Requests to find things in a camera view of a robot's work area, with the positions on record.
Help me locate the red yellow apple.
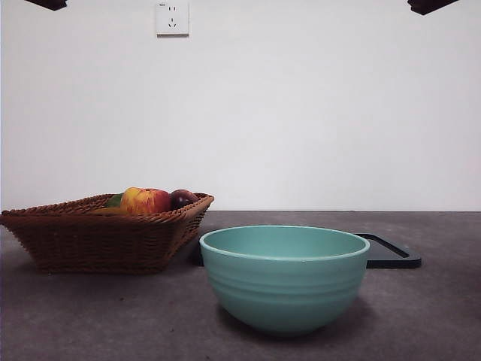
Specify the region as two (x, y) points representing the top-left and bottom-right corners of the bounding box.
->
(119, 187), (173, 215)

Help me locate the dark red plum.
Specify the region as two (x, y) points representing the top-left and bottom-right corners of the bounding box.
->
(169, 189), (199, 211)

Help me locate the teal ribbed bowl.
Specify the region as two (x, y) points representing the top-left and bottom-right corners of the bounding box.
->
(198, 224), (371, 337)

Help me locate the white wall socket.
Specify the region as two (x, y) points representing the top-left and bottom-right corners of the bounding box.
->
(156, 1), (190, 38)

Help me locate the dark rectangular tray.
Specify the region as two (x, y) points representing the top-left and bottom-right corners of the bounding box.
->
(194, 232), (422, 270)

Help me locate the brown wicker basket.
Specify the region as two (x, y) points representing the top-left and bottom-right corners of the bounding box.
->
(0, 192), (216, 275)

